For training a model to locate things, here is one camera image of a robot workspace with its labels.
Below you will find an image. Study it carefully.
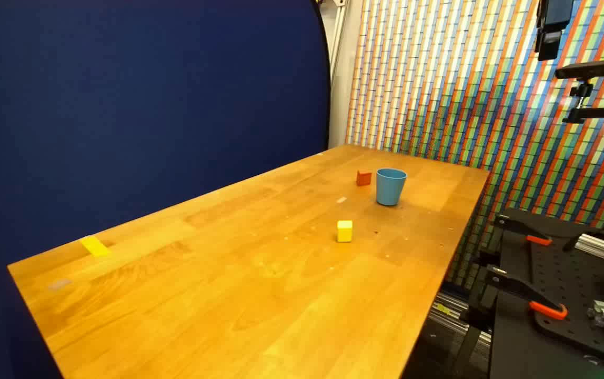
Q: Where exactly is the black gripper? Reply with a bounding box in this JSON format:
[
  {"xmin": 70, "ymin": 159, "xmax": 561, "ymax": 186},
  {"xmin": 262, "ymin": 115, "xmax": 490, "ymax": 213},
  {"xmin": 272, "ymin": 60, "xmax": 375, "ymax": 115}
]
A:
[{"xmin": 533, "ymin": 0, "xmax": 575, "ymax": 64}]

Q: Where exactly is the yellow block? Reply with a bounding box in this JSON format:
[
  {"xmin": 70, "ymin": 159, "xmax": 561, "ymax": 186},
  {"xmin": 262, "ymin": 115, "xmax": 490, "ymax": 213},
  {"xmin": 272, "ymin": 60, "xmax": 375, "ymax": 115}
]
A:
[{"xmin": 334, "ymin": 218, "xmax": 356, "ymax": 245}]

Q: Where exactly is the blue plastic cup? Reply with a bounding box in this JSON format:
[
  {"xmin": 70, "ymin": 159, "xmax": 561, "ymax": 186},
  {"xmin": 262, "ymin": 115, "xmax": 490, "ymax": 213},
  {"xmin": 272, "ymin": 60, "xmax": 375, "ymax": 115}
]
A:
[{"xmin": 375, "ymin": 166, "xmax": 410, "ymax": 208}]

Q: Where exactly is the colourful patterned panel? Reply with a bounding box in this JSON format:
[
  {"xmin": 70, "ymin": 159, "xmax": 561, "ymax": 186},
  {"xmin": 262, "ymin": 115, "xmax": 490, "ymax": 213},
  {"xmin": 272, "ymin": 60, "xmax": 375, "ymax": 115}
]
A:
[{"xmin": 345, "ymin": 0, "xmax": 604, "ymax": 290}]

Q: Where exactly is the silver metal bar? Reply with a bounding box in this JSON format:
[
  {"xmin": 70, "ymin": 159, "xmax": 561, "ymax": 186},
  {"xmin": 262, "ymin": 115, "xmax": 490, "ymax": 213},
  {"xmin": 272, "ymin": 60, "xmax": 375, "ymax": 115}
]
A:
[{"xmin": 572, "ymin": 232, "xmax": 604, "ymax": 264}]

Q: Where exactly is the black perforated breadboard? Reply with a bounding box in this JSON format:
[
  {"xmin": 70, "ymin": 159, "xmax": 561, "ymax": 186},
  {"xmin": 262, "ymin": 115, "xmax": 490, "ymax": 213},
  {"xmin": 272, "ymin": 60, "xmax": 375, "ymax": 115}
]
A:
[{"xmin": 488, "ymin": 207, "xmax": 604, "ymax": 368}]

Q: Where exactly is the dark blue backdrop screen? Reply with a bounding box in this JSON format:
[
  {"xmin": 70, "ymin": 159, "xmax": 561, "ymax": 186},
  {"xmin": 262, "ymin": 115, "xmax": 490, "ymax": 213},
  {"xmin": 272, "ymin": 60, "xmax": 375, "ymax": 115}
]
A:
[{"xmin": 0, "ymin": 0, "xmax": 334, "ymax": 379}]

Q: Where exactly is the yellow tape strip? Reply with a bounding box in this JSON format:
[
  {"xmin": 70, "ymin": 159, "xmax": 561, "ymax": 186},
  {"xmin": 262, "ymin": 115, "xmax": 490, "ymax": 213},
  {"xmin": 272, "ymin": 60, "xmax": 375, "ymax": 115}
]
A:
[{"xmin": 78, "ymin": 234, "xmax": 117, "ymax": 262}]

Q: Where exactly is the black camera on mount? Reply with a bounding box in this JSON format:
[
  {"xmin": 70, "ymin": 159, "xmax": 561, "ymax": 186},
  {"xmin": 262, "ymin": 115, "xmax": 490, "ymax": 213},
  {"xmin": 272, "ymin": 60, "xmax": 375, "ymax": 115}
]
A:
[{"xmin": 553, "ymin": 56, "xmax": 604, "ymax": 79}]

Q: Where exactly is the orange handled black clamp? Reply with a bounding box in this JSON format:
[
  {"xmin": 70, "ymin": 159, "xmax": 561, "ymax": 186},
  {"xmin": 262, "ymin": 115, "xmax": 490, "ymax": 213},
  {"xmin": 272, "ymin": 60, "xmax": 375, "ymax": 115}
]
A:
[
  {"xmin": 487, "ymin": 265, "xmax": 570, "ymax": 324},
  {"xmin": 493, "ymin": 213, "xmax": 556, "ymax": 251}
]

